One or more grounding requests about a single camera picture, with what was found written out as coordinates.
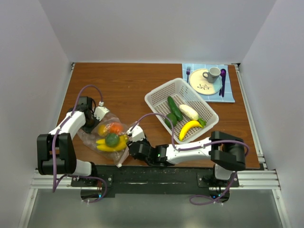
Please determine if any fake yellow lemon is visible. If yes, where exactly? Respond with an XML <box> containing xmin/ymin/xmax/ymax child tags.
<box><xmin>97</xmin><ymin>125</ymin><xmax>108</xmax><ymax>137</ymax></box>

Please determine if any fake yellow banana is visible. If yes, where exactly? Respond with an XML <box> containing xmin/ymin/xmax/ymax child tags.
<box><xmin>179</xmin><ymin>120</ymin><xmax>206</xmax><ymax>141</ymax></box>
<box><xmin>96</xmin><ymin>133</ymin><xmax>128</xmax><ymax>152</ymax></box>

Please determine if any fake orange fruit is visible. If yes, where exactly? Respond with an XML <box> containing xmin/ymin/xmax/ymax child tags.
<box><xmin>109</xmin><ymin>122</ymin><xmax>124</xmax><ymax>135</ymax></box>

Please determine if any clear zip top bag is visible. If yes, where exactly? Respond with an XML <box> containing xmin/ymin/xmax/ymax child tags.
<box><xmin>77</xmin><ymin>113</ymin><xmax>131</xmax><ymax>167</ymax></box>

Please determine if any fake green bell pepper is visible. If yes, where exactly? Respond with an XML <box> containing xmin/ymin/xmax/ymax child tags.
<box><xmin>105</xmin><ymin>133</ymin><xmax>120</xmax><ymax>147</ymax></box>

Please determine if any fake green lime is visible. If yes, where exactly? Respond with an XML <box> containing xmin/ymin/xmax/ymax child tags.
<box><xmin>164</xmin><ymin>113</ymin><xmax>177</xmax><ymax>129</ymax></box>

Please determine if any fake green cucumber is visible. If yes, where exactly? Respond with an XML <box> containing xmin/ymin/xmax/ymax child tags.
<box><xmin>167</xmin><ymin>96</ymin><xmax>183</xmax><ymax>121</ymax></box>

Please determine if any fake white radish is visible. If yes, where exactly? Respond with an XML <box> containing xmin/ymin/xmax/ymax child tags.
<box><xmin>179</xmin><ymin>104</ymin><xmax>199</xmax><ymax>121</ymax></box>

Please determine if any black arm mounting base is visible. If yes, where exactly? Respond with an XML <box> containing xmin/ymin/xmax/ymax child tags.
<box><xmin>71</xmin><ymin>163</ymin><xmax>240</xmax><ymax>200</ymax></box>

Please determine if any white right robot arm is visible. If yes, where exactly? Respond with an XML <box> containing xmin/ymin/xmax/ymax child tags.
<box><xmin>127</xmin><ymin>126</ymin><xmax>249</xmax><ymax>187</ymax></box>

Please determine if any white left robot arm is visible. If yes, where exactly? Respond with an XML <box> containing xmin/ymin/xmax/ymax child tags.
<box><xmin>37</xmin><ymin>96</ymin><xmax>102</xmax><ymax>186</ymax></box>

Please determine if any cream and teal plate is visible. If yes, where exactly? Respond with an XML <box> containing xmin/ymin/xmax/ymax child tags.
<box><xmin>189</xmin><ymin>68</ymin><xmax>222</xmax><ymax>95</ymax></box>

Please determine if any purple plastic fork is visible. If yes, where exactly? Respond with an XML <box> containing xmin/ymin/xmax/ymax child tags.
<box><xmin>186</xmin><ymin>66</ymin><xmax>191</xmax><ymax>83</ymax></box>

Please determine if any grey ceramic mug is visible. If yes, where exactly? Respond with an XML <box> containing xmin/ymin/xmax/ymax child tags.
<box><xmin>202</xmin><ymin>67</ymin><xmax>221</xmax><ymax>84</ymax></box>

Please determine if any purple plastic spoon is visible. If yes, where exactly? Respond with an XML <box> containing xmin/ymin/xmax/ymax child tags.
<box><xmin>219</xmin><ymin>69</ymin><xmax>226</xmax><ymax>97</ymax></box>

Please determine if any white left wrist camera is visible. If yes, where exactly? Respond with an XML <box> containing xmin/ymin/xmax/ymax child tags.
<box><xmin>94</xmin><ymin>106</ymin><xmax>110</xmax><ymax>121</ymax></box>

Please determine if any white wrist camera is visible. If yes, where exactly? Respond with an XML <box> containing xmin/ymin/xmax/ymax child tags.
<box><xmin>94</xmin><ymin>106</ymin><xmax>110</xmax><ymax>121</ymax></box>
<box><xmin>127</xmin><ymin>125</ymin><xmax>146</xmax><ymax>142</ymax></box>

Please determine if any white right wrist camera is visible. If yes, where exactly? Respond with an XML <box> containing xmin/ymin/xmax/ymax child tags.
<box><xmin>127</xmin><ymin>125</ymin><xmax>146</xmax><ymax>142</ymax></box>

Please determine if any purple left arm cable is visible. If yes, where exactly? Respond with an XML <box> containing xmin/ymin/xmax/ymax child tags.
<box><xmin>52</xmin><ymin>84</ymin><xmax>109</xmax><ymax>204</ymax></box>

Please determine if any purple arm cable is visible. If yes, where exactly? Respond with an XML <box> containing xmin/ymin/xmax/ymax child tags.
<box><xmin>128</xmin><ymin>112</ymin><xmax>250</xmax><ymax>206</ymax></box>
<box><xmin>52</xmin><ymin>84</ymin><xmax>109</xmax><ymax>204</ymax></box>

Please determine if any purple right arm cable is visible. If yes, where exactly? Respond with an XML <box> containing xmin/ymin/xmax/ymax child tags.
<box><xmin>128</xmin><ymin>112</ymin><xmax>250</xmax><ymax>206</ymax></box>

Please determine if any aluminium table frame rail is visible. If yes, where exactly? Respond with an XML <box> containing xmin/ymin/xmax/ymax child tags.
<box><xmin>232</xmin><ymin>64</ymin><xmax>291</xmax><ymax>228</ymax></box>

